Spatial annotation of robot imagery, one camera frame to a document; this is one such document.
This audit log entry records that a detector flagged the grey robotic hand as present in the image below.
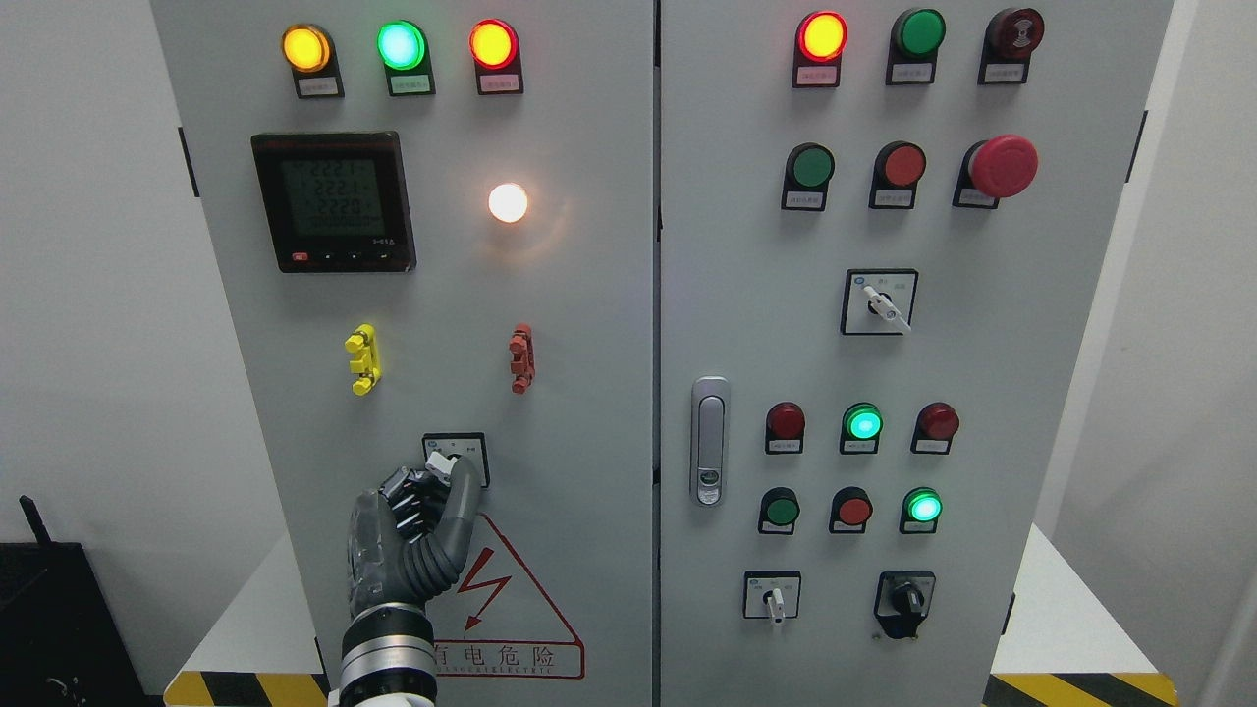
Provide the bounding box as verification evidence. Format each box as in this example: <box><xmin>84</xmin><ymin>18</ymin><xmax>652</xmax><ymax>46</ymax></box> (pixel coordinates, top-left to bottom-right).
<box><xmin>349</xmin><ymin>452</ymin><xmax>484</xmax><ymax>616</ymax></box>

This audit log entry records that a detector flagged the white rotary light switch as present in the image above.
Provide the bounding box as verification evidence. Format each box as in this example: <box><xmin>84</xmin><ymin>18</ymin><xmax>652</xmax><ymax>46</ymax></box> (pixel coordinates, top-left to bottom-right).
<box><xmin>421</xmin><ymin>431</ymin><xmax>491</xmax><ymax>489</ymax></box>

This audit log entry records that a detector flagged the yellow indicator light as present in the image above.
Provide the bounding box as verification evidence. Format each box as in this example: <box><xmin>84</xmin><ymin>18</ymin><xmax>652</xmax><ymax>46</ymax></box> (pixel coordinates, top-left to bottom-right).
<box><xmin>280</xmin><ymin>24</ymin><xmax>344</xmax><ymax>99</ymax></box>

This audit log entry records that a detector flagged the red electric hazard warning sticker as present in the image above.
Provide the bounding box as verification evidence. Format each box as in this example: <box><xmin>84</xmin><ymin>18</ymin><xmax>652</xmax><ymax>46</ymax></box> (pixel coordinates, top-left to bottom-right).
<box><xmin>426</xmin><ymin>515</ymin><xmax>585</xmax><ymax>681</ymax></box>

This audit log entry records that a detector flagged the grey left cabinet door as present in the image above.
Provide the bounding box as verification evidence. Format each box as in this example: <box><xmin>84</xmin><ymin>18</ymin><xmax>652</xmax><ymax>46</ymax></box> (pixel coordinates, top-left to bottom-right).
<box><xmin>152</xmin><ymin>1</ymin><xmax>654</xmax><ymax>706</ymax></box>

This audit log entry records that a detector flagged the grey cabinet door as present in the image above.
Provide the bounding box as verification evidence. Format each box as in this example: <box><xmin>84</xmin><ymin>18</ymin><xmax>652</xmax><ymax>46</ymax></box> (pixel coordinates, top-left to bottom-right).
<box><xmin>659</xmin><ymin>1</ymin><xmax>1173</xmax><ymax>706</ymax></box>
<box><xmin>152</xmin><ymin>1</ymin><xmax>654</xmax><ymax>706</ymax></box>

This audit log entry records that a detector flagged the black digital power meter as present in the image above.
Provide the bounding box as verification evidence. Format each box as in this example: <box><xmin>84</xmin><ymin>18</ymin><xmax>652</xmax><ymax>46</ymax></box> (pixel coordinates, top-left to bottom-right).
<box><xmin>250</xmin><ymin>131</ymin><xmax>417</xmax><ymax>273</ymax></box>

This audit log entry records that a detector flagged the small white lamp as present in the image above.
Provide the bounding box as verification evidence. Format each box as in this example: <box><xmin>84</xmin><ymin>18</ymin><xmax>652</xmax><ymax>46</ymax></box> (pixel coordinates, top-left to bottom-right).
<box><xmin>486</xmin><ymin>182</ymin><xmax>530</xmax><ymax>224</ymax></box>

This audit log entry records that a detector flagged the black box with antenna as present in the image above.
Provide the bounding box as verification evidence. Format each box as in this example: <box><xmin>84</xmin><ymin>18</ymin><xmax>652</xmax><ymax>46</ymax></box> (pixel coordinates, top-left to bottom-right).
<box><xmin>1</xmin><ymin>496</ymin><xmax>148</xmax><ymax>706</ymax></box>

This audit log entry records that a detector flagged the green push button lower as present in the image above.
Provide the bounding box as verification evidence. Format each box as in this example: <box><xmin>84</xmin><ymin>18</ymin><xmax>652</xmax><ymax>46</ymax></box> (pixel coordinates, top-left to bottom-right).
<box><xmin>757</xmin><ymin>487</ymin><xmax>802</xmax><ymax>533</ymax></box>

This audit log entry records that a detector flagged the green push button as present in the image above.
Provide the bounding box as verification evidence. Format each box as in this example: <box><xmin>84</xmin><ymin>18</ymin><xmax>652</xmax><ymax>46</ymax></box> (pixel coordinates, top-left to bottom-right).
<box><xmin>781</xmin><ymin>142</ymin><xmax>836</xmax><ymax>213</ymax></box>
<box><xmin>757</xmin><ymin>487</ymin><xmax>802</xmax><ymax>533</ymax></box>

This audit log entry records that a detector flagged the dark red indicator left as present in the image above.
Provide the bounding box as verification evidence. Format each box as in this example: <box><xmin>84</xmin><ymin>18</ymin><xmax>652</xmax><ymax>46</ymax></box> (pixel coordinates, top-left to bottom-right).
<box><xmin>764</xmin><ymin>403</ymin><xmax>804</xmax><ymax>454</ymax></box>

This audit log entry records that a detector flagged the dark red indicator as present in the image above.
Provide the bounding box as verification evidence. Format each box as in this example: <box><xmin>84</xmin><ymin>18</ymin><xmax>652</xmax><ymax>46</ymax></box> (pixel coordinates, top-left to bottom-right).
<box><xmin>764</xmin><ymin>403</ymin><xmax>804</xmax><ymax>454</ymax></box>
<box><xmin>911</xmin><ymin>403</ymin><xmax>960</xmax><ymax>454</ymax></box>

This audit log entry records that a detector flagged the red push button lower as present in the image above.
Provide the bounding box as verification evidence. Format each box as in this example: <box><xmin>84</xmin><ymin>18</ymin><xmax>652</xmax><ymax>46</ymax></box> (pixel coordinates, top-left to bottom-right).
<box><xmin>830</xmin><ymin>486</ymin><xmax>874</xmax><ymax>533</ymax></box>

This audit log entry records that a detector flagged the red push button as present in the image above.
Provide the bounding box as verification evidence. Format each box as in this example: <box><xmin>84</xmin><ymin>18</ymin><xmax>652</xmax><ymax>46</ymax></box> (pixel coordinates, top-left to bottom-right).
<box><xmin>869</xmin><ymin>140</ymin><xmax>928</xmax><ymax>210</ymax></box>
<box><xmin>830</xmin><ymin>486</ymin><xmax>874</xmax><ymax>533</ymax></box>

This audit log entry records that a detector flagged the lit green indicator middle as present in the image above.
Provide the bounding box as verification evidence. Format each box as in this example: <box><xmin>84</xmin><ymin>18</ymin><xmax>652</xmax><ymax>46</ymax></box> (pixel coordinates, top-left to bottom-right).
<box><xmin>838</xmin><ymin>403</ymin><xmax>882</xmax><ymax>454</ymax></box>

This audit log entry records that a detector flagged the green indicator light top left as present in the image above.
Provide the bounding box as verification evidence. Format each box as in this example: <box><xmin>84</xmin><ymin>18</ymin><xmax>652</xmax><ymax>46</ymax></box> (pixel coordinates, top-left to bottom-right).
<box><xmin>376</xmin><ymin>20</ymin><xmax>435</xmax><ymax>97</ymax></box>

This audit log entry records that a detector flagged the red indicator light top left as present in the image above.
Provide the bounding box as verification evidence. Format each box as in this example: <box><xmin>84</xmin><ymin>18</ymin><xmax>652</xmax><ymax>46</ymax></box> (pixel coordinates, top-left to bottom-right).
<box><xmin>468</xmin><ymin>18</ymin><xmax>522</xmax><ymax>96</ymax></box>

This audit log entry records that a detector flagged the lit green button lower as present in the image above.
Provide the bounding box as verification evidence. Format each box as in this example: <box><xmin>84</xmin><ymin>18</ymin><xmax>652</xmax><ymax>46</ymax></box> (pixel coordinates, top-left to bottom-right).
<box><xmin>899</xmin><ymin>487</ymin><xmax>944</xmax><ymax>533</ymax></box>

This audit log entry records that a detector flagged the dark red indicator right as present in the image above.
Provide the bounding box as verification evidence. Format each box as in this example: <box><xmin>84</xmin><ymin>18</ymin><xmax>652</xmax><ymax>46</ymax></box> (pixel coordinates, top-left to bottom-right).
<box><xmin>911</xmin><ymin>403</ymin><xmax>960</xmax><ymax>454</ymax></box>

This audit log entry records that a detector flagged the green push button upper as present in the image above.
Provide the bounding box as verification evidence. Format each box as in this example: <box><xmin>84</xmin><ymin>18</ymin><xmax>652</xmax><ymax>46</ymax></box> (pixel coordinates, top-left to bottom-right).
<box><xmin>781</xmin><ymin>142</ymin><xmax>836</xmax><ymax>213</ymax></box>

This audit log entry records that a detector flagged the grey right cabinet door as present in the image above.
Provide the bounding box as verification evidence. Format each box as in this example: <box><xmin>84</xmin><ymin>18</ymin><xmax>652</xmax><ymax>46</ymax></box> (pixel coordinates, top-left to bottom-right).
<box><xmin>659</xmin><ymin>1</ymin><xmax>1173</xmax><ymax>706</ymax></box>

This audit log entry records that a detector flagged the red push button upper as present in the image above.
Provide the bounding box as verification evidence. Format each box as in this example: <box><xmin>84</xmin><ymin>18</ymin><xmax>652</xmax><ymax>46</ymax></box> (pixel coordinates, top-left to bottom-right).
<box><xmin>869</xmin><ymin>140</ymin><xmax>928</xmax><ymax>210</ymax></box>

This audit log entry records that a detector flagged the lit red indicator right door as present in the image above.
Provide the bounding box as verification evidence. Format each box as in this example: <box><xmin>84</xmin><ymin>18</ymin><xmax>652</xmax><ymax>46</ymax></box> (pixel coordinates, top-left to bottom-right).
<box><xmin>792</xmin><ymin>10</ymin><xmax>848</xmax><ymax>88</ymax></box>

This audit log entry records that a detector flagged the white platform hazard striped edge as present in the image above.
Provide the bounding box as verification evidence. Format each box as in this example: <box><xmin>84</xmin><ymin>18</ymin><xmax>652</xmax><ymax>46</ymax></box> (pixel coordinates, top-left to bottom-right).
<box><xmin>163</xmin><ymin>528</ymin><xmax>1179</xmax><ymax>706</ymax></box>

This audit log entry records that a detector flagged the red emergency stop button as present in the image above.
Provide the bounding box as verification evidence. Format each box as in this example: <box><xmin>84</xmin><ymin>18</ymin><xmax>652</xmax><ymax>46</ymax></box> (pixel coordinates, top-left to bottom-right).
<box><xmin>953</xmin><ymin>135</ymin><xmax>1040</xmax><ymax>210</ymax></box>

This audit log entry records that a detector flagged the dark green indicator top right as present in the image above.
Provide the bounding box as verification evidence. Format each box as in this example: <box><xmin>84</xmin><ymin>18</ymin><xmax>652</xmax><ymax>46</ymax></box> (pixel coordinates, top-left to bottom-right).
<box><xmin>885</xmin><ymin>6</ymin><xmax>947</xmax><ymax>86</ymax></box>

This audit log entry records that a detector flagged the red black buzzer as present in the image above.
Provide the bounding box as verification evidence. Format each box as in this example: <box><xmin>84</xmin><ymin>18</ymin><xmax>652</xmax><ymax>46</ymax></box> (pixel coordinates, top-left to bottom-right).
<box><xmin>978</xmin><ymin>8</ymin><xmax>1046</xmax><ymax>86</ymax></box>

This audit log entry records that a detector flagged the silver door lock handle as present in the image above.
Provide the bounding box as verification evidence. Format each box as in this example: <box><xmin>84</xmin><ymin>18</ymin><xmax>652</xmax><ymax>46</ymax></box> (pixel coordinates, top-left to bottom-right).
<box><xmin>688</xmin><ymin>376</ymin><xmax>732</xmax><ymax>509</ymax></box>

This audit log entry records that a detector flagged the white selector switch lower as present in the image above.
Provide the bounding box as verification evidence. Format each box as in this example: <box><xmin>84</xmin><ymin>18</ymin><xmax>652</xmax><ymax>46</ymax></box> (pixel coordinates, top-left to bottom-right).
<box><xmin>742</xmin><ymin>571</ymin><xmax>802</xmax><ymax>625</ymax></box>

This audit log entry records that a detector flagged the white selector switch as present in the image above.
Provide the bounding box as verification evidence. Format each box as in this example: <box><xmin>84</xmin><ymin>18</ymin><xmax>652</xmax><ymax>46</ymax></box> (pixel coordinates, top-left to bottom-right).
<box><xmin>742</xmin><ymin>571</ymin><xmax>802</xmax><ymax>625</ymax></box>
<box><xmin>840</xmin><ymin>268</ymin><xmax>919</xmax><ymax>336</ymax></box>

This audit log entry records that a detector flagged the black rotary knob switch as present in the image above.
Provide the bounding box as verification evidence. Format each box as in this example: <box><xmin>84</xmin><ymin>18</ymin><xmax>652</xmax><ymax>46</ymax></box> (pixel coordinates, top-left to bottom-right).
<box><xmin>874</xmin><ymin>571</ymin><xmax>936</xmax><ymax>640</ymax></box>

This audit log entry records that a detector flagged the white selector switch upper right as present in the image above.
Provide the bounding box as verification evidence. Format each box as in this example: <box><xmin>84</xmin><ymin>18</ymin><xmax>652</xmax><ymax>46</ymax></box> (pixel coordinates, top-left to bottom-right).
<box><xmin>840</xmin><ymin>268</ymin><xmax>919</xmax><ymax>336</ymax></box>

